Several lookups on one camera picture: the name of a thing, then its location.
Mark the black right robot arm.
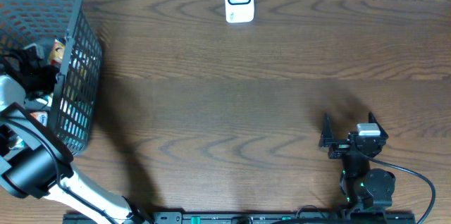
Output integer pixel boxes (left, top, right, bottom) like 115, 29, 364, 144
319, 113, 395, 220

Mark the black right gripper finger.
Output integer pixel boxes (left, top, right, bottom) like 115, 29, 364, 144
319, 113, 334, 147
368, 112, 388, 139

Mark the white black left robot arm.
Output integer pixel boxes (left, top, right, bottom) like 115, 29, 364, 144
1, 45, 153, 223

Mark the dark grey plastic mesh basket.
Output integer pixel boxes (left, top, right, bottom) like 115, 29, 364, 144
1, 0, 103, 155

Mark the yellow red snack bag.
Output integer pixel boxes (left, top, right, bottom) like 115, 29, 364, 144
47, 39, 66, 68

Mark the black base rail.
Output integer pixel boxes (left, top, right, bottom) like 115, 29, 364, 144
63, 211, 416, 224

